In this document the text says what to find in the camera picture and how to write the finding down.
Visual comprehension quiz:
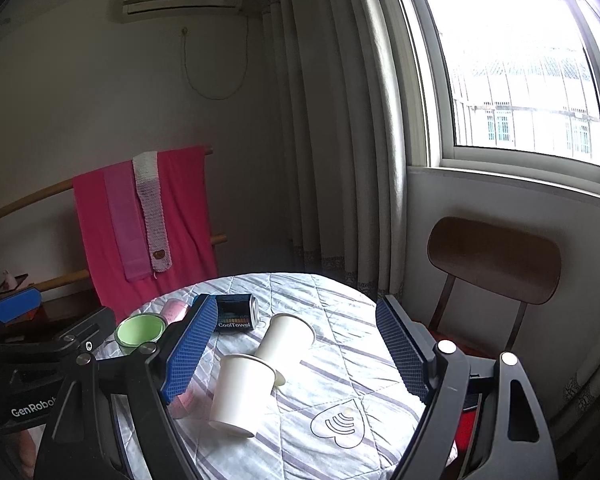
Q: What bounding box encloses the pink bottle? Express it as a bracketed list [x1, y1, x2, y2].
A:
[159, 298, 191, 326]

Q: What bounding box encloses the white pink knitted scarf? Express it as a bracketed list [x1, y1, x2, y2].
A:
[132, 151, 173, 274]

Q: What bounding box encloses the wooden towel rack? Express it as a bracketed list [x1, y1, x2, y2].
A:
[0, 147, 229, 312]

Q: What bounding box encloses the heart-shaped clear sticker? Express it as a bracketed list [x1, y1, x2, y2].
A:
[310, 398, 366, 449]

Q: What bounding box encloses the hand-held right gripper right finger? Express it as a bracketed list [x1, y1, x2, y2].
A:
[375, 294, 560, 480]

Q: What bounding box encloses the air conditioner power cable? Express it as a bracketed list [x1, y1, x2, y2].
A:
[181, 25, 249, 100]

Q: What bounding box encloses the tissue box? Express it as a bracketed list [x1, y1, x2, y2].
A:
[0, 269, 31, 295]

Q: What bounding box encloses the hot pink towel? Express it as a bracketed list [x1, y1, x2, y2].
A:
[72, 146, 219, 322]

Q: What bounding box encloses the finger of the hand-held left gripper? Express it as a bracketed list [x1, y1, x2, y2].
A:
[0, 284, 42, 343]
[0, 306, 117, 361]

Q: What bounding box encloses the green cup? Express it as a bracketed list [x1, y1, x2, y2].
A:
[114, 312, 167, 357]

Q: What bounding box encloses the white paper cup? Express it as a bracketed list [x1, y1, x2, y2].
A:
[209, 353, 287, 438]
[255, 313, 317, 377]

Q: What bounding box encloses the dark printed can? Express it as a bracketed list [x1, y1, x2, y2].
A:
[215, 294, 259, 331]

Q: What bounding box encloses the pale pink object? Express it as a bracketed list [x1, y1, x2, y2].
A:
[171, 384, 201, 419]

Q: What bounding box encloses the brown wooden chair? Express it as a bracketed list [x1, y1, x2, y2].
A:
[420, 216, 563, 461]

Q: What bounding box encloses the grey pleated curtain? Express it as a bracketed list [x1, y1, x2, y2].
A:
[259, 0, 431, 307]
[544, 350, 600, 452]

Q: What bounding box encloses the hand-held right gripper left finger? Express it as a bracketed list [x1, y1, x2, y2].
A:
[32, 292, 219, 480]

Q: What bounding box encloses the white air conditioner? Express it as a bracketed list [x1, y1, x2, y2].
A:
[121, 0, 245, 24]

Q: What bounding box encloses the white framed window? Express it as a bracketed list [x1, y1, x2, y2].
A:
[385, 0, 600, 202]

